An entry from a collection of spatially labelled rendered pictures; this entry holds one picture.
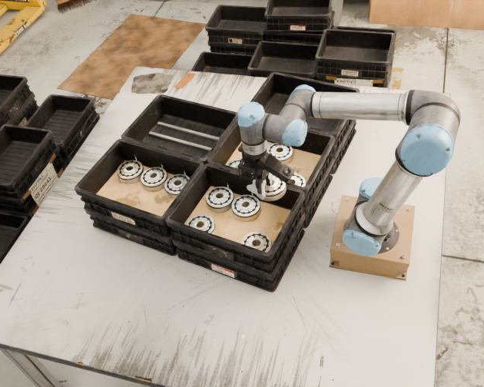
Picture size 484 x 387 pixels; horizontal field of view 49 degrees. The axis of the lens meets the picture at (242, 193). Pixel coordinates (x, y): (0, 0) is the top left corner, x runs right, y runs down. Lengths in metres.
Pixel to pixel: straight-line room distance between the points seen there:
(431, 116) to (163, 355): 1.10
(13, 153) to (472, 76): 2.94
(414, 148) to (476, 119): 2.34
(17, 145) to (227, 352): 1.80
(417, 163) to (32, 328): 1.39
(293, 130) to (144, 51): 3.08
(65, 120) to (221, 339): 1.92
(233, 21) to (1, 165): 1.83
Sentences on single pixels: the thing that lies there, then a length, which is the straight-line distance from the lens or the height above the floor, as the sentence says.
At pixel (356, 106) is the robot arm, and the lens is 1.51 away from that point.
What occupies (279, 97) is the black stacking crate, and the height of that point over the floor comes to 0.83.
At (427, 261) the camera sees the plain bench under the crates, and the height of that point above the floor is 0.70.
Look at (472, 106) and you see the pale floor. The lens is 3.76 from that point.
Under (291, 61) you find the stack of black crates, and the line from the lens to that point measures 3.41.
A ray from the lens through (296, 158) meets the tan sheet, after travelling 2.10.
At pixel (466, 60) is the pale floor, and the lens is 4.17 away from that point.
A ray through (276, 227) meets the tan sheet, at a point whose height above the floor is 0.83.
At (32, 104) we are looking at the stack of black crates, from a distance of 3.47.
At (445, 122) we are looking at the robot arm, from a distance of 1.38.
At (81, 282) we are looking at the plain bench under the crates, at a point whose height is 0.70.
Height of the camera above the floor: 2.30
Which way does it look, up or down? 48 degrees down
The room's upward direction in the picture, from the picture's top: 9 degrees counter-clockwise
